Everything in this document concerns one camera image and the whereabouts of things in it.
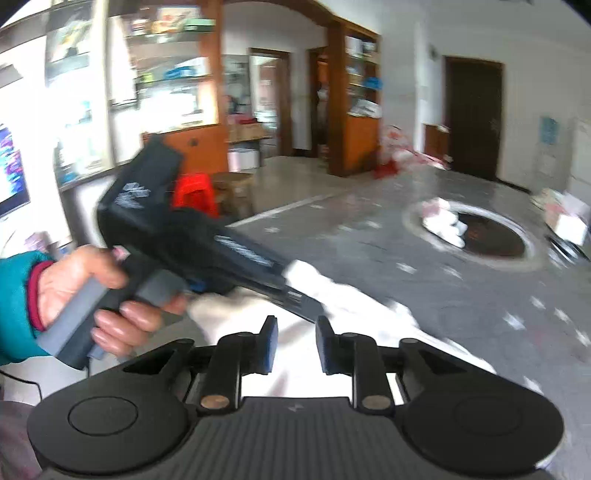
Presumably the white refrigerator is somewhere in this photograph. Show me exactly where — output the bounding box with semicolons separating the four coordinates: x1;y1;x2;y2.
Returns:
568;117;591;204

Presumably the wooden interior door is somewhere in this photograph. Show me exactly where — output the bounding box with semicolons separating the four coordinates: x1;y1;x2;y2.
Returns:
248;47;294;158

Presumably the white plastic bag with pink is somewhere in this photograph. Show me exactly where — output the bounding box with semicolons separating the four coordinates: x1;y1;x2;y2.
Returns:
531;187;566;208

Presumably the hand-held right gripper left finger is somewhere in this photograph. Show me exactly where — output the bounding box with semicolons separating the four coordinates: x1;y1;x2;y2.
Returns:
124;316;280;413

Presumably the round black hotplate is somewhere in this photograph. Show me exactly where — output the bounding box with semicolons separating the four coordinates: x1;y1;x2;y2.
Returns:
402;198;548;272

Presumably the wide wooden display cabinet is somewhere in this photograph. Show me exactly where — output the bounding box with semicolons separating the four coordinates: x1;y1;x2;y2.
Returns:
44;0;222;190

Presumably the narrow wooden shelf cabinet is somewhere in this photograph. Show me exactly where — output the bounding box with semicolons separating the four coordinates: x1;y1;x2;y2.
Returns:
328;18;383;177

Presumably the white water dispenser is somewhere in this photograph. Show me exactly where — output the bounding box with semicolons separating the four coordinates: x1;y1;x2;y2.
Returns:
536;115;561;185

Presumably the dark wooden entrance door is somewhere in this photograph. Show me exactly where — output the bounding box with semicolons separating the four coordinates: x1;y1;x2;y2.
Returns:
443;55;504;182

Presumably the red plastic stool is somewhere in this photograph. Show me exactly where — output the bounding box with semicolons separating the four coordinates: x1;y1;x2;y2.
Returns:
173;173;220;220

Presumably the pink dotted play tent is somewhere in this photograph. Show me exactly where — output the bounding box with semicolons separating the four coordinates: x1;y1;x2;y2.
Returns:
374;124;455;180

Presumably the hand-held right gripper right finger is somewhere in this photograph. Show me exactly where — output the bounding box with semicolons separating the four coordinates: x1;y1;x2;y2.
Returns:
316;316;468;413

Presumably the cream garment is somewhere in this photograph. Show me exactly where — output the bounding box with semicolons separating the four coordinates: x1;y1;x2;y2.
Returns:
187;258;546;398

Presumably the white tissue box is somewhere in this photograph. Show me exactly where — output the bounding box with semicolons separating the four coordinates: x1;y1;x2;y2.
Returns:
545;191;587;245

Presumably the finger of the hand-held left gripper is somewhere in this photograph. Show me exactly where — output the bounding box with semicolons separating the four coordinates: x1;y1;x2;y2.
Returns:
272;272;326;324

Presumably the person's left hand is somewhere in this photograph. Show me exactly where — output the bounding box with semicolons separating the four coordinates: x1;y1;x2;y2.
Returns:
37;244;188;357

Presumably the small wooden cabinet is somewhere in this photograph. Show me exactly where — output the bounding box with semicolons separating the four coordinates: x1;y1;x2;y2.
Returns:
424;124;451;158

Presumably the blue water bottle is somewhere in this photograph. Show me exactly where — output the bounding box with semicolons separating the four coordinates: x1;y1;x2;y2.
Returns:
539;116;560;145

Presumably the small white cloth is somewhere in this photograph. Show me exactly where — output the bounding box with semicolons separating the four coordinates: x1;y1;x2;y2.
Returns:
420;196;468;247

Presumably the person's left forearm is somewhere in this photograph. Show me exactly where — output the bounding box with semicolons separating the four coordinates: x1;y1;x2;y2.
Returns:
0;251;52;366

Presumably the colourful screen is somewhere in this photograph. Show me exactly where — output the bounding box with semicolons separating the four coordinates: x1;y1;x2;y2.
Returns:
0;122;32;217

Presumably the cardboard box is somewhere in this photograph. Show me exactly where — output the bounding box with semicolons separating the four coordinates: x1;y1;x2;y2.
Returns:
228;116;273;143
212;173;254;213

